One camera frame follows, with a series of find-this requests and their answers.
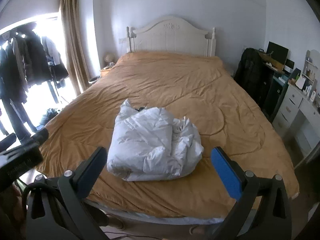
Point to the black monitor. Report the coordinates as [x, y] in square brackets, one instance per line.
[277, 52]

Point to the white puffer jacket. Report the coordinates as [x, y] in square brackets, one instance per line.
[150, 144]

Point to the black cabinet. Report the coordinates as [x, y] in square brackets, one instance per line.
[274, 93]

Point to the white dresser with drawers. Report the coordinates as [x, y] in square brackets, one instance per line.
[298, 115]

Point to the mustard yellow bed quilt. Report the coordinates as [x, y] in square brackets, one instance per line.
[198, 88]

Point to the wooden nightstand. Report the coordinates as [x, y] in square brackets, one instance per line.
[105, 71]

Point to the white wooden headboard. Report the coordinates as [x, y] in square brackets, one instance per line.
[174, 35]

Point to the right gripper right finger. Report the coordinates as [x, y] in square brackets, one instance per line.
[273, 217]

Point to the rack of dark clothes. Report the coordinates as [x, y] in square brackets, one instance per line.
[27, 60]

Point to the beige curtain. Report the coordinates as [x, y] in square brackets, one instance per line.
[77, 59]

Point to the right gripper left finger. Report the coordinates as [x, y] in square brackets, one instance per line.
[54, 208]

